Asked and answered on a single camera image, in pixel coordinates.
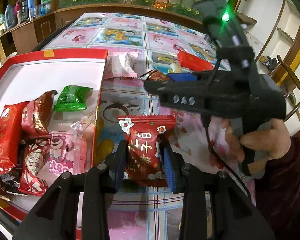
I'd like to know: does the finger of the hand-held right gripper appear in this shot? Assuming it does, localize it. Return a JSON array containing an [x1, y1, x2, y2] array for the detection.
[[166, 71, 216, 82], [143, 79, 208, 106]]

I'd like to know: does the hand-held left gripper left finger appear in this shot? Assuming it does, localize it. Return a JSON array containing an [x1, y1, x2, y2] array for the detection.
[[14, 139, 128, 240]]

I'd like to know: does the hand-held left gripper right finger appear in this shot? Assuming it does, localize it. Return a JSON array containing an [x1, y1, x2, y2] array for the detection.
[[162, 145, 276, 240]]

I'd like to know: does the small red gold snack packet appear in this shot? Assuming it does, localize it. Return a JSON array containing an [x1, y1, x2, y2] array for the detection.
[[139, 69, 171, 82]]

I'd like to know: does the red flower cloud snack packet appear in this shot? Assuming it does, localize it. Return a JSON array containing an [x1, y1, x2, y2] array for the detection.
[[118, 114, 177, 188]]

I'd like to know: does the clear snack packet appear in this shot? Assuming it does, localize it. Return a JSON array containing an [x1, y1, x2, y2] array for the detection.
[[70, 110, 97, 140]]

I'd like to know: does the pink bear snack packet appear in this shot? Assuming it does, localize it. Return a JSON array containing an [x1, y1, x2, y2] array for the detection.
[[48, 127, 90, 178]]

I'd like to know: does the green snack packet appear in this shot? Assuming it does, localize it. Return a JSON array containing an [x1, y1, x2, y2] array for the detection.
[[53, 85, 93, 112]]

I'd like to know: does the red white print snack packet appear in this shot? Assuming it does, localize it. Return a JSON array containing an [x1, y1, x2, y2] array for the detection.
[[17, 139, 52, 197]]

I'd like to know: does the dark red flower snack packet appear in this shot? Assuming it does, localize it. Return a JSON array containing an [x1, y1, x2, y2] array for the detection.
[[21, 90, 58, 140]]

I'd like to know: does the red cardboard box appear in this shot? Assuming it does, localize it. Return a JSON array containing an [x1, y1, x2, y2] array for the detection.
[[0, 49, 108, 220]]

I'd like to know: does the gold black snack packet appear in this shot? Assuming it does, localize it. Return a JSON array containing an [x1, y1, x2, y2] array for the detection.
[[0, 167, 28, 202]]

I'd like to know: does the person's right forearm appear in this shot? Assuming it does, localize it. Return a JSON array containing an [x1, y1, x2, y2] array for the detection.
[[252, 137, 300, 230]]

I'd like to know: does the person's right hand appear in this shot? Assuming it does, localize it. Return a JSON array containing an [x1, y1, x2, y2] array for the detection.
[[221, 118, 291, 161]]

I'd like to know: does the pink printed tablecloth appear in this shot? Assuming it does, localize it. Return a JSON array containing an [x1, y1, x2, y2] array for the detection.
[[44, 12, 255, 240]]

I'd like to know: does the wooden chair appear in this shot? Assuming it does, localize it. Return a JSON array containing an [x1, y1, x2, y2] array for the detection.
[[267, 55, 300, 128]]

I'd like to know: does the pink white snack packet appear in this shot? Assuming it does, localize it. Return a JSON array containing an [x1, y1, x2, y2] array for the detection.
[[104, 52, 138, 79]]

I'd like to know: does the blue bottle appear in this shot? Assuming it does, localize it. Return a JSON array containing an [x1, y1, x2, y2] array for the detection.
[[27, 0, 37, 18]]

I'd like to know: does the red black thermos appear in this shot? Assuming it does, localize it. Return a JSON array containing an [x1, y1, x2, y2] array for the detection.
[[15, 0, 30, 23]]

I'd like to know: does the blue water jug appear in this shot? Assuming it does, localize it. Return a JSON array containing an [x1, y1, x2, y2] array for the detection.
[[4, 4, 17, 28]]

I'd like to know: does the black cable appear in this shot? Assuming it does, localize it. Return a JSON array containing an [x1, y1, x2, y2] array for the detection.
[[202, 55, 253, 198]]

